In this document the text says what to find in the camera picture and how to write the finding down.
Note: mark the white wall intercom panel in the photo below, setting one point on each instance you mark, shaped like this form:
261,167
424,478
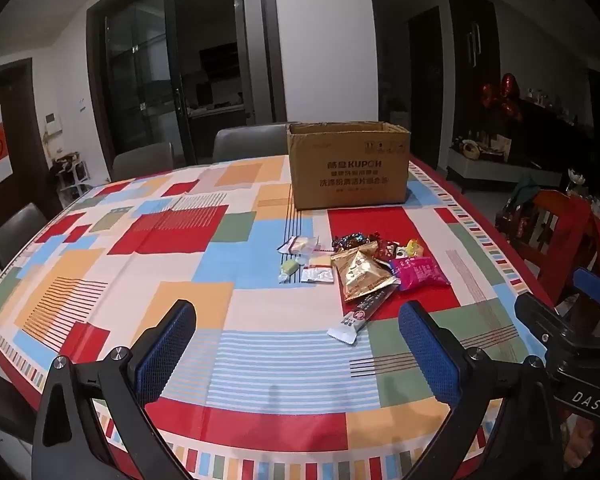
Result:
53,124

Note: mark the black framed glass sliding door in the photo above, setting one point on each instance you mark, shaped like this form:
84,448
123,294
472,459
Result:
130,85

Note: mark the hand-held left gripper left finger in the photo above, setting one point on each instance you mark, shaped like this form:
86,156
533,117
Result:
165,350

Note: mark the white sachet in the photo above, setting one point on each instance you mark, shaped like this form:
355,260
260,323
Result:
319,275

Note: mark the wide grey dining chair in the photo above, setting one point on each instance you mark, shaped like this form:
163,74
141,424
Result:
247,144

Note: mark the red foil balloons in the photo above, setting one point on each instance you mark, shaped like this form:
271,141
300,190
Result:
505,95

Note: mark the yellow wrapped candy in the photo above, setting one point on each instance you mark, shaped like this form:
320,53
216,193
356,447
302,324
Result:
414,247

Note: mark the red wooden chair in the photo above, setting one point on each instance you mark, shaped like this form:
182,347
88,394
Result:
562,230

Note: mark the pink snack packet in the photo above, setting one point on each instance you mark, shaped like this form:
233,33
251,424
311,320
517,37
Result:
420,272

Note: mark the clear packet with yellow candy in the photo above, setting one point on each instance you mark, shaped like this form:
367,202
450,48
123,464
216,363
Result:
300,245

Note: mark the green wrapped candy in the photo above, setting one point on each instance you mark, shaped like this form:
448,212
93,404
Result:
290,267

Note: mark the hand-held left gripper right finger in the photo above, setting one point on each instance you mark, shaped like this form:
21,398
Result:
430,355

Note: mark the brown cardboard box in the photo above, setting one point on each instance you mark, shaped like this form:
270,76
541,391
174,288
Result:
347,175

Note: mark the white low sideboard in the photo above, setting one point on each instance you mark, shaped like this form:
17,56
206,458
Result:
500,167

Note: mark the dark cabinet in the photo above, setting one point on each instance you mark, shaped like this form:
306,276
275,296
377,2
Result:
550,130

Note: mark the colourful patchwork tablecloth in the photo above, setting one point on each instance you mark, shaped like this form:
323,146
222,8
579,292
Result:
130,280

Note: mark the red wrapped candy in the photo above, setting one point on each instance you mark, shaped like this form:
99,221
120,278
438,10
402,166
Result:
389,250

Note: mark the yellow and pink packet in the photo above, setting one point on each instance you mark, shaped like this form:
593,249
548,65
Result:
322,259

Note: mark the black stick snack packet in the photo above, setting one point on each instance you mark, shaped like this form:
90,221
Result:
357,316

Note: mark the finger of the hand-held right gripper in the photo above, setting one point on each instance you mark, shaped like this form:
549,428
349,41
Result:
592,282
540,315

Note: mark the gold foil snack packet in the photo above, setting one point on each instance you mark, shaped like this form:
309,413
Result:
362,272

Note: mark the dark wardrobe door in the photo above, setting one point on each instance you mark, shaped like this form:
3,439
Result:
472,50

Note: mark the pile of foil wrapped chocolates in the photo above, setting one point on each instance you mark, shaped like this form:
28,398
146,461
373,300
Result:
355,241

